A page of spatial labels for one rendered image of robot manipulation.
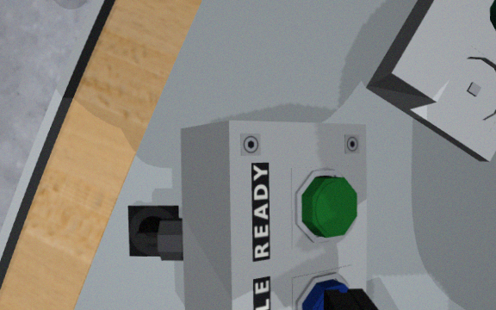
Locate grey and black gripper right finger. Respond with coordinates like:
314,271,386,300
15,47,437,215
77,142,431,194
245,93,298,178
344,288,379,310

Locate grey bench mat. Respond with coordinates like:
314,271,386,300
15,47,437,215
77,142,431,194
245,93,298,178
74,0,496,310

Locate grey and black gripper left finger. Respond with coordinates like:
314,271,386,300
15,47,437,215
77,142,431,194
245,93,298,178
324,289,355,310

